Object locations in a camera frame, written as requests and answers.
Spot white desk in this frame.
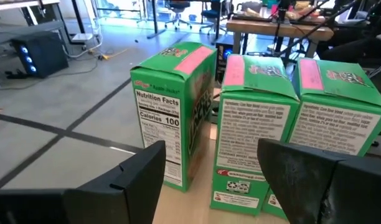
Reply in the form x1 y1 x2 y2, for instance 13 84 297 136
0 0 62 27

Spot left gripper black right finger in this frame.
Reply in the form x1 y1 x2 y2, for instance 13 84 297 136
257 138 381 224

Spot green Apple Jacks cereal box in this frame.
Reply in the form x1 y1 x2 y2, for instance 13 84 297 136
261 57 381 220
129 41 217 193
210 54 301 217

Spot dark office chair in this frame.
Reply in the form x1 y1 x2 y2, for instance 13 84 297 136
199 0 230 35
164 0 193 30

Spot black computer tower blue lights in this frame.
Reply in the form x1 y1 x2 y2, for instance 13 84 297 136
10 30 70 79
215 42 235 83

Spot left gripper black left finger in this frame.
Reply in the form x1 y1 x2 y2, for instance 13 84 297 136
0 139 166 224

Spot wooden table white legs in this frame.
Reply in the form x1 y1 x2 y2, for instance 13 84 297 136
226 19 334 60

